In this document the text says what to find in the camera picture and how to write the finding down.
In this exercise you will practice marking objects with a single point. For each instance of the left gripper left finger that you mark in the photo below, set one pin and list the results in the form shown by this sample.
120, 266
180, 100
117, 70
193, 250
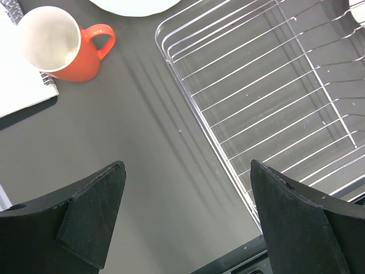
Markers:
66, 231

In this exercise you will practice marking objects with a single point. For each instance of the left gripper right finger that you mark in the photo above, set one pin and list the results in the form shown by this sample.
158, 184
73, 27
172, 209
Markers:
306, 230

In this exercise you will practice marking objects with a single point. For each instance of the orange mug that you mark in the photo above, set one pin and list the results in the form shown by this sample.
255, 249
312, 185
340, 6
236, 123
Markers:
52, 41

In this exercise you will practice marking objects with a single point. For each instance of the orange and white bowl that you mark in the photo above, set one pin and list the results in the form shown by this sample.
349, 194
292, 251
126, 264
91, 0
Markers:
357, 10

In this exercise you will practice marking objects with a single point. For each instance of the white paper booklet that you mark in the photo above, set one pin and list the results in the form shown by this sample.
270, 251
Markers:
22, 86

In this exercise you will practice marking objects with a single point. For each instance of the white blue-rimmed plate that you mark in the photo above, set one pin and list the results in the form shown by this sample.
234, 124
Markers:
135, 8

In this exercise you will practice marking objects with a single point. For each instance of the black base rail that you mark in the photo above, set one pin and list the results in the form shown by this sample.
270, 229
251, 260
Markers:
252, 257

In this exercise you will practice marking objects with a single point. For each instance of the wire dish rack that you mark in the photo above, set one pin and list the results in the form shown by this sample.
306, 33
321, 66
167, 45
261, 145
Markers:
281, 82

